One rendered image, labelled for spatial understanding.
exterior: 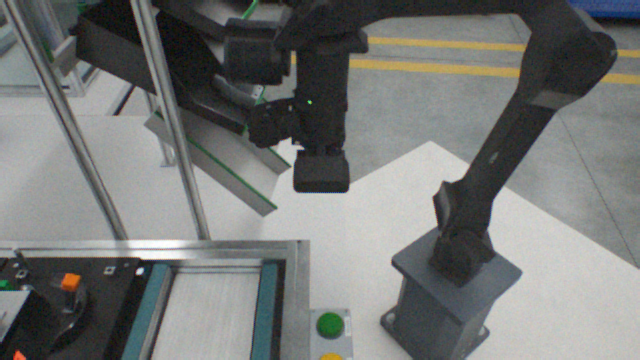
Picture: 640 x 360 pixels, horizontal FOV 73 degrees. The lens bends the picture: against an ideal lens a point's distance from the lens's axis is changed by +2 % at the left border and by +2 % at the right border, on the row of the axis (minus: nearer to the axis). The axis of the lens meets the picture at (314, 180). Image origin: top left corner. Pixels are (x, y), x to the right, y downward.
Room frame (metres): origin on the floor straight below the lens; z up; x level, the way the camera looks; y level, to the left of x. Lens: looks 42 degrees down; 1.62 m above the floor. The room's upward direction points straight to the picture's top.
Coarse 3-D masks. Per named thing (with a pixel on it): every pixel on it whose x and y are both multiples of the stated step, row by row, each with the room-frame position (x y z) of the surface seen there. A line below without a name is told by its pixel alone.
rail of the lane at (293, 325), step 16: (288, 240) 0.54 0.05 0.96; (304, 240) 0.54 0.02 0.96; (288, 256) 0.50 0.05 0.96; (304, 256) 0.50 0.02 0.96; (288, 272) 0.47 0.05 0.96; (304, 272) 0.47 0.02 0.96; (288, 288) 0.43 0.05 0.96; (304, 288) 0.43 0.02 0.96; (288, 304) 0.40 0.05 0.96; (304, 304) 0.40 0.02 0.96; (288, 320) 0.37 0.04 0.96; (304, 320) 0.37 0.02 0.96; (288, 336) 0.34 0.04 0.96; (304, 336) 0.34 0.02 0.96; (288, 352) 0.32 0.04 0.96; (304, 352) 0.32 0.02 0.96
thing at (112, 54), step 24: (120, 0) 0.74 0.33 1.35; (96, 24) 0.61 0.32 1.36; (120, 24) 0.75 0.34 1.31; (168, 24) 0.73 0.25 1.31; (96, 48) 0.62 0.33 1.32; (120, 48) 0.61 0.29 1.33; (168, 48) 0.73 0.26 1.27; (192, 48) 0.73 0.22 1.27; (120, 72) 0.61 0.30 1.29; (144, 72) 0.60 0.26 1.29; (192, 72) 0.69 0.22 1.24; (216, 72) 0.72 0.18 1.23; (192, 96) 0.63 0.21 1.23; (216, 96) 0.65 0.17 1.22; (216, 120) 0.59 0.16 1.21; (240, 120) 0.61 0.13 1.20
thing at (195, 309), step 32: (160, 288) 0.44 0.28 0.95; (192, 288) 0.46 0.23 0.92; (224, 288) 0.46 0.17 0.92; (256, 288) 0.46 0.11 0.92; (160, 320) 0.40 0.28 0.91; (192, 320) 0.40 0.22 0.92; (224, 320) 0.40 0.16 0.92; (256, 320) 0.38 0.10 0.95; (128, 352) 0.33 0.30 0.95; (160, 352) 0.34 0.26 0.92; (192, 352) 0.34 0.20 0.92; (224, 352) 0.34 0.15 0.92; (256, 352) 0.32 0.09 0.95
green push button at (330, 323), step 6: (330, 312) 0.38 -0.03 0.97; (324, 318) 0.37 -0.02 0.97; (330, 318) 0.37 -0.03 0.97; (336, 318) 0.37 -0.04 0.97; (318, 324) 0.36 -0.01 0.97; (324, 324) 0.36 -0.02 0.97; (330, 324) 0.36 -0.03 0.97; (336, 324) 0.36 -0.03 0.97; (324, 330) 0.35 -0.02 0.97; (330, 330) 0.35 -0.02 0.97; (336, 330) 0.35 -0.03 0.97; (330, 336) 0.34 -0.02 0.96
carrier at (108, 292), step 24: (24, 264) 0.43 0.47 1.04; (48, 264) 0.48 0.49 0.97; (72, 264) 0.48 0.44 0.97; (96, 264) 0.48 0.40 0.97; (120, 264) 0.48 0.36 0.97; (0, 288) 0.39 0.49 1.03; (24, 288) 0.38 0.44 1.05; (48, 288) 0.42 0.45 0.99; (96, 288) 0.43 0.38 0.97; (120, 288) 0.43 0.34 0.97; (72, 312) 0.37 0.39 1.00; (96, 312) 0.38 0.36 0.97; (120, 312) 0.38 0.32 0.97; (72, 336) 0.34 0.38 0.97; (96, 336) 0.34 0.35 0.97
